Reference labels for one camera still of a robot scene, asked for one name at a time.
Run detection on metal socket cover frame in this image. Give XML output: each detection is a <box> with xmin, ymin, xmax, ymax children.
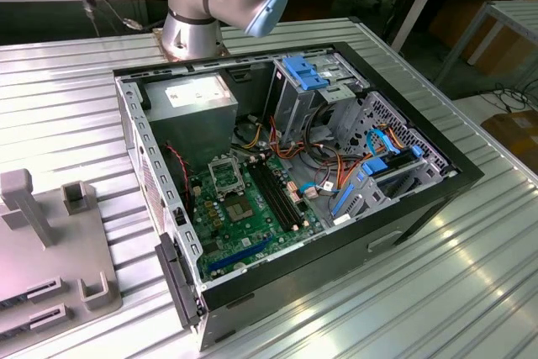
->
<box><xmin>208</xmin><ymin>157</ymin><xmax>246</xmax><ymax>198</ymax></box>

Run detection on CPU socket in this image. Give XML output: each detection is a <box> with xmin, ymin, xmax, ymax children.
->
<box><xmin>222</xmin><ymin>193</ymin><xmax>258</xmax><ymax>225</ymax></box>

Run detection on black RAM slot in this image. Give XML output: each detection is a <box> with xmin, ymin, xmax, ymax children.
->
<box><xmin>246</xmin><ymin>161</ymin><xmax>294</xmax><ymax>233</ymax></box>
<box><xmin>256</xmin><ymin>159</ymin><xmax>303</xmax><ymax>229</ymax></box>
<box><xmin>261</xmin><ymin>157</ymin><xmax>307</xmax><ymax>227</ymax></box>
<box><xmin>251</xmin><ymin>161</ymin><xmax>298</xmax><ymax>231</ymax></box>

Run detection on grey optical drive cage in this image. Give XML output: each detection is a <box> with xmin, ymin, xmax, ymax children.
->
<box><xmin>268</xmin><ymin>52</ymin><xmax>372</xmax><ymax>148</ymax></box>

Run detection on blue plastic bay strip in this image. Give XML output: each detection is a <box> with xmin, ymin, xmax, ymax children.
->
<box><xmin>330</xmin><ymin>182</ymin><xmax>359</xmax><ymax>219</ymax></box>

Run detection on green Dell motherboard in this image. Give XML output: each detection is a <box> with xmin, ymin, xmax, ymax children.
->
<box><xmin>187</xmin><ymin>152</ymin><xmax>328</xmax><ymax>281</ymax></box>

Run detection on blue plastic drive latch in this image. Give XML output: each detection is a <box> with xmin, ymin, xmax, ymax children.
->
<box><xmin>281</xmin><ymin>55</ymin><xmax>334</xmax><ymax>92</ymax></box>

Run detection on grey power supply box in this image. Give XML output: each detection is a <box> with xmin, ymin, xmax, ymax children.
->
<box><xmin>141</xmin><ymin>71</ymin><xmax>240</xmax><ymax>173</ymax></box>

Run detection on blue expansion slot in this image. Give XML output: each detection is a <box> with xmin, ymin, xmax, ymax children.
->
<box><xmin>208</xmin><ymin>235</ymin><xmax>273</xmax><ymax>272</ymax></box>

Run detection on blue disk carrier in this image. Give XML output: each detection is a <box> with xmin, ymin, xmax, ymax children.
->
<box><xmin>360</xmin><ymin>145</ymin><xmax>424</xmax><ymax>178</ymax></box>

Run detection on grey perforated disk bay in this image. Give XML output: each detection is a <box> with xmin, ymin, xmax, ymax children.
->
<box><xmin>326</xmin><ymin>90</ymin><xmax>460</xmax><ymax>228</ymax></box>

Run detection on black open PC case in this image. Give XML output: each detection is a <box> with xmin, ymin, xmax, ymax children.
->
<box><xmin>112</xmin><ymin>41</ymin><xmax>485</xmax><ymax>352</ymax></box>

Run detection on brown cardboard box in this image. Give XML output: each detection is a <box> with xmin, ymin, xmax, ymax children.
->
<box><xmin>480</xmin><ymin>109</ymin><xmax>538</xmax><ymax>175</ymax></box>
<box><xmin>428</xmin><ymin>0</ymin><xmax>526</xmax><ymax>77</ymax></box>

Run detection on grey parts rack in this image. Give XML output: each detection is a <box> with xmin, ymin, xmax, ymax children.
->
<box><xmin>0</xmin><ymin>167</ymin><xmax>124</xmax><ymax>341</ymax></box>

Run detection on grey metal slat table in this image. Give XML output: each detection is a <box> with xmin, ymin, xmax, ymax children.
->
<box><xmin>435</xmin><ymin>0</ymin><xmax>538</xmax><ymax>91</ymax></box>

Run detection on yellow black power wires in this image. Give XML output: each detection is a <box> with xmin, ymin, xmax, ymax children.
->
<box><xmin>233</xmin><ymin>114</ymin><xmax>265</xmax><ymax>150</ymax></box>

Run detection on black round cable bundle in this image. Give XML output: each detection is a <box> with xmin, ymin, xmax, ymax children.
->
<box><xmin>303</xmin><ymin>99</ymin><xmax>340</xmax><ymax>156</ymax></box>

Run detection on orange red power wires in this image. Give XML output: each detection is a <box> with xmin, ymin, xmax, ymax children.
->
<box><xmin>267</xmin><ymin>114</ymin><xmax>407</xmax><ymax>199</ymax></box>

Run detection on twisted coloured fan wire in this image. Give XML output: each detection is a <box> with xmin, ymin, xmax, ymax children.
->
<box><xmin>161</xmin><ymin>142</ymin><xmax>197</xmax><ymax>213</ymax></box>

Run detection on blue flat data wire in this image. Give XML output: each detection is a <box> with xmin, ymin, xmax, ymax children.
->
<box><xmin>364</xmin><ymin>127</ymin><xmax>403</xmax><ymax>158</ymax></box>

